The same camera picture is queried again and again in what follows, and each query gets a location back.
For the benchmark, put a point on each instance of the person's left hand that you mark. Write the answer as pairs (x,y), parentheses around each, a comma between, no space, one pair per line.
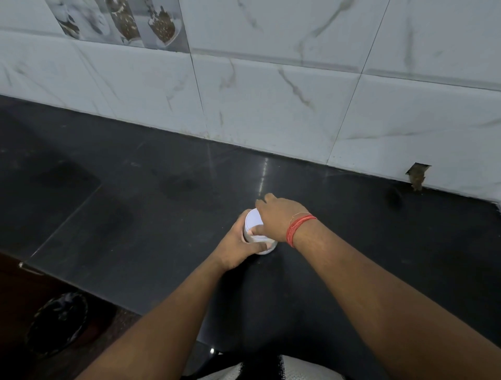
(231,246)

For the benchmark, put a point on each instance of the person's right hand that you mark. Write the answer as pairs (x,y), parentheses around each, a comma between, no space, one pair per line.
(280,217)

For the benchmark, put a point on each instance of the person's left thumb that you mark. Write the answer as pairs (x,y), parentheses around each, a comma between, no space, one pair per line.
(256,248)

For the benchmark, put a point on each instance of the person's right thumb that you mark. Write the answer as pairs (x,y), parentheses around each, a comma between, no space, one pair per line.
(256,230)

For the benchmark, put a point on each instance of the white round container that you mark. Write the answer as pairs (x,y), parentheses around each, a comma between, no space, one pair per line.
(253,219)

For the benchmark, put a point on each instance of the person's left forearm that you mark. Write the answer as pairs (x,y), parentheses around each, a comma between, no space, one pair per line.
(164,329)

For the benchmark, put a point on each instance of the person's right forearm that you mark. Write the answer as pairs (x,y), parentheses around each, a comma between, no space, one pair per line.
(383,313)

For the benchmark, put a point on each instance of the red thread wristband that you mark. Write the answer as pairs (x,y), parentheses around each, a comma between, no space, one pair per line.
(296,229)

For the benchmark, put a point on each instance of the white and black shirt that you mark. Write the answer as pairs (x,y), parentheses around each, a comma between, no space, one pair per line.
(270,370)

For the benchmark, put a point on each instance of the black round bin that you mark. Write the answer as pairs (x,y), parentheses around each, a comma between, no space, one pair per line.
(56,325)

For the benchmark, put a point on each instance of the dessert picture wall tile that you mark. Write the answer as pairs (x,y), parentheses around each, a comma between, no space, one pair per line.
(125,21)

